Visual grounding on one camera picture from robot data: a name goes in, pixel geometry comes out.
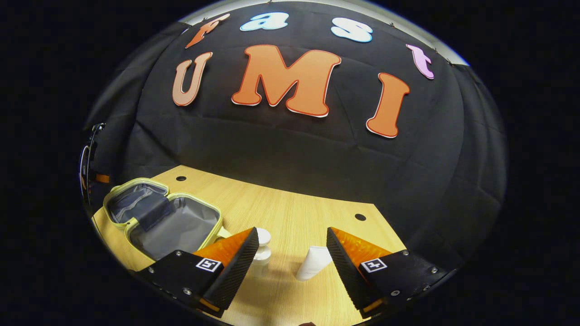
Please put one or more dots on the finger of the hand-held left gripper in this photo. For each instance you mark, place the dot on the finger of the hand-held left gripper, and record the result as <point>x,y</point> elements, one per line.
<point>102,178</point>

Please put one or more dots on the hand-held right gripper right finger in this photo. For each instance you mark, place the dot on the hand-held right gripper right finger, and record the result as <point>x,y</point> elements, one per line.
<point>346,276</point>

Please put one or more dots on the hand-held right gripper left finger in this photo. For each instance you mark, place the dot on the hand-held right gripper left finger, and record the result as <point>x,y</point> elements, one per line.
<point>235,276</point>

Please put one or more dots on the white pump bottle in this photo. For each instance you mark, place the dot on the white pump bottle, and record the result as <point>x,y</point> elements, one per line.
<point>263,256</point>

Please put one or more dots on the white squeeze tube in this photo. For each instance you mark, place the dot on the white squeeze tube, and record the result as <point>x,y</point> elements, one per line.
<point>312,263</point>

